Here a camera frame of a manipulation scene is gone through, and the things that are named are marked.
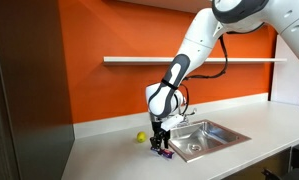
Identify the yellow-green lemon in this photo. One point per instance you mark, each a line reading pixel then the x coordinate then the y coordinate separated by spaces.
pixel 141 137

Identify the white board panel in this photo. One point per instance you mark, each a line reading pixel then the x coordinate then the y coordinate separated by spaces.
pixel 285 82

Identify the chrome faucet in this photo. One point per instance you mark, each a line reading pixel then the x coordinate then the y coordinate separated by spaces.
pixel 186 116

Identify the lower white wall shelf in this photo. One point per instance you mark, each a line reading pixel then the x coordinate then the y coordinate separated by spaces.
pixel 116 60

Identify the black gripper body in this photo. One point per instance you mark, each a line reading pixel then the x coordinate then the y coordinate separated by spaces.
pixel 158 131

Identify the black chair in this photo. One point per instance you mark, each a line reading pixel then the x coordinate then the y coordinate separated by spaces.
pixel 293 168

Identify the stainless steel sink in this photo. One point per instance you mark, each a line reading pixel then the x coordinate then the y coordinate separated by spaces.
pixel 203 137

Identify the dark brown cabinet panel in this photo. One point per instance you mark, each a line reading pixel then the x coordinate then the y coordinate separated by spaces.
pixel 36 131

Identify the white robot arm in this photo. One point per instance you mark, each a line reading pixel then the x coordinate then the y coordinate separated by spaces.
pixel 208 28

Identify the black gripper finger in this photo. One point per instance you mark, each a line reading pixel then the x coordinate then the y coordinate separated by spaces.
pixel 166 140
pixel 155 142

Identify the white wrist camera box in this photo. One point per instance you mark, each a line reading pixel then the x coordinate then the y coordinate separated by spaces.
pixel 171 122

